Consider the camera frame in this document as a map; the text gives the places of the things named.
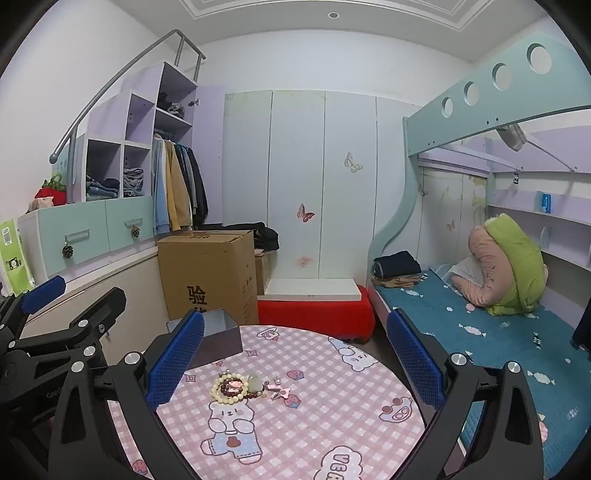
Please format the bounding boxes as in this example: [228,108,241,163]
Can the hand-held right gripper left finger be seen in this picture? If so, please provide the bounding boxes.
[46,310,206,480]

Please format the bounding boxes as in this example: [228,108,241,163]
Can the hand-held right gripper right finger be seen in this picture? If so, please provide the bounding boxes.
[387,308,546,480]

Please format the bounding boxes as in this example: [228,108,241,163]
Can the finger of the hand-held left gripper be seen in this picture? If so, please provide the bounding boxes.
[0,275,66,329]
[10,287,127,366]

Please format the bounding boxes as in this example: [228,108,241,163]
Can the grey box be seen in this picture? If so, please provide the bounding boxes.
[165,309,243,370]

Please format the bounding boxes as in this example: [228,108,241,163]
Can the cream bead bracelet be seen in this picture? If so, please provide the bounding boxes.
[210,373,252,401]

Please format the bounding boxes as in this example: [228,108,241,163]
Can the dark red bead bracelet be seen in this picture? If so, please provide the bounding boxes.
[221,377,267,401]

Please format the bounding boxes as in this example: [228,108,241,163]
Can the cream curved cabinet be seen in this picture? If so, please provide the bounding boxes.
[21,247,169,367]

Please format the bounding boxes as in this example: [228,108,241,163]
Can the green paper bag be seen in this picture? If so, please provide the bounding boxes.
[0,219,36,296]

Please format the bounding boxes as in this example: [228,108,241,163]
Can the teal drawer cabinet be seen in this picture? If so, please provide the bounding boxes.
[17,196,158,284]

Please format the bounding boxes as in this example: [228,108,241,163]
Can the blue candy print bed sheet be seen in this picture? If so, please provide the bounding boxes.
[374,265,591,480]

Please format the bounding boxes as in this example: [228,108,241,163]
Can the folded tan clothes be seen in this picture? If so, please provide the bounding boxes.
[373,273,428,291]

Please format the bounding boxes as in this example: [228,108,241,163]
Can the red strawberry plush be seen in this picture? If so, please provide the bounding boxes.
[34,174,68,206]

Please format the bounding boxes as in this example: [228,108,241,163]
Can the large cardboard box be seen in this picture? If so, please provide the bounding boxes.
[157,230,259,326]

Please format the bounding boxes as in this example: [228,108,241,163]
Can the folded dark clothes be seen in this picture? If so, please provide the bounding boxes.
[373,250,422,280]

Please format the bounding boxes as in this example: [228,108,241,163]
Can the white pillow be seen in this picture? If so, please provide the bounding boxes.
[450,256,485,289]

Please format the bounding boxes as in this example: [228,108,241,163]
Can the pink checkered bear tablecloth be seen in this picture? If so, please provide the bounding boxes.
[104,324,428,480]

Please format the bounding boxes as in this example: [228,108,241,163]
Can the red stool white top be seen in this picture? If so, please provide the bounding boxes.
[256,278,376,344]

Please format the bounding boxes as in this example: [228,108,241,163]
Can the folded blue jeans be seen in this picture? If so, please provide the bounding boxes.
[85,178,122,200]

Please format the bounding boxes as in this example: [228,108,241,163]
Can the pink pillow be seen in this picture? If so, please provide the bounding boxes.
[466,226,550,308]

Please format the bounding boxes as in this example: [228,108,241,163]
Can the small cardboard box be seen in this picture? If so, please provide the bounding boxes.
[254,251,274,296]

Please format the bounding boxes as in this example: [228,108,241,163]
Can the folded grey-blue clothes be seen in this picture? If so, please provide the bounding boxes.
[122,167,145,198]

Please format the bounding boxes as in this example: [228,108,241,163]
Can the light blue hanging shirt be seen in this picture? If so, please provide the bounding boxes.
[152,137,174,235]

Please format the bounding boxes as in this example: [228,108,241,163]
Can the mustard hanging jacket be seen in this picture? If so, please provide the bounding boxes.
[164,141,194,232]

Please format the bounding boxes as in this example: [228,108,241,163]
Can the green pillow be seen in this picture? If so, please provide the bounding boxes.
[482,213,548,315]

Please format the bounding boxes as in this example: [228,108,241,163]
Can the black clothes pile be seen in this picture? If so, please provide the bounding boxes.
[222,222,280,254]

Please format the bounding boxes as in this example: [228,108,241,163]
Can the dark hanging jackets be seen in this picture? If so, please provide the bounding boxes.
[178,144,209,229]

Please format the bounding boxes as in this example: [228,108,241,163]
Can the white butterfly wardrobe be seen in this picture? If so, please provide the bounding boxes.
[224,90,419,289]

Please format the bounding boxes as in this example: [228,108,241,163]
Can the dark cloth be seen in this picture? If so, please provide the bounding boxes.
[570,305,591,361]

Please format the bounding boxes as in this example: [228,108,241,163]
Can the grey metal handrail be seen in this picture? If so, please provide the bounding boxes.
[50,29,206,163]

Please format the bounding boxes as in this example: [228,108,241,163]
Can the purple stair shelf cabinet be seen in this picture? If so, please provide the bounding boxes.
[69,61,226,232]

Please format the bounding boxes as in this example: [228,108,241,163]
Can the dark clothes on shelf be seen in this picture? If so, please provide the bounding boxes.
[157,92,185,119]

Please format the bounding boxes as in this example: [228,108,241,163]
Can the grey rolled bundle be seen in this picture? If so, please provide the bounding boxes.
[496,122,527,151]

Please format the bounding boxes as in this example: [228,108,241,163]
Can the purple wall shelf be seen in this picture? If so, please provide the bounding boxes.
[485,136,591,259]

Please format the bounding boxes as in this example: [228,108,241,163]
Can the teal bunk bed frame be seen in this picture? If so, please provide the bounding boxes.
[369,30,591,326]

